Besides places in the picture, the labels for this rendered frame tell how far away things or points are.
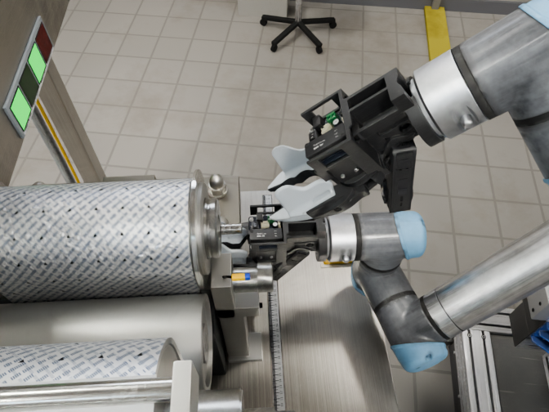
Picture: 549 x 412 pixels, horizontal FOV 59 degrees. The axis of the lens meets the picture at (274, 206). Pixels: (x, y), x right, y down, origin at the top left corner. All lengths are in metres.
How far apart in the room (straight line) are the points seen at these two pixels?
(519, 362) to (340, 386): 1.00
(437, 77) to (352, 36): 2.61
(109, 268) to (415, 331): 0.46
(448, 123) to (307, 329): 0.55
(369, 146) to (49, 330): 0.40
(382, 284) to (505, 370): 1.01
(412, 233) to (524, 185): 1.77
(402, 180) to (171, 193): 0.26
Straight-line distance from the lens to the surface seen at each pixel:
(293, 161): 0.57
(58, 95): 1.56
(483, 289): 0.76
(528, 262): 0.75
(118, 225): 0.56
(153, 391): 0.32
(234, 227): 0.62
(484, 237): 2.24
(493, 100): 0.46
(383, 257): 0.76
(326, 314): 0.93
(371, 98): 0.47
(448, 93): 0.46
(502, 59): 0.46
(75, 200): 0.59
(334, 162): 0.48
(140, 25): 3.22
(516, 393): 1.76
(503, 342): 1.80
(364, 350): 0.92
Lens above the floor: 1.76
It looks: 55 degrees down
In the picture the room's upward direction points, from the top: straight up
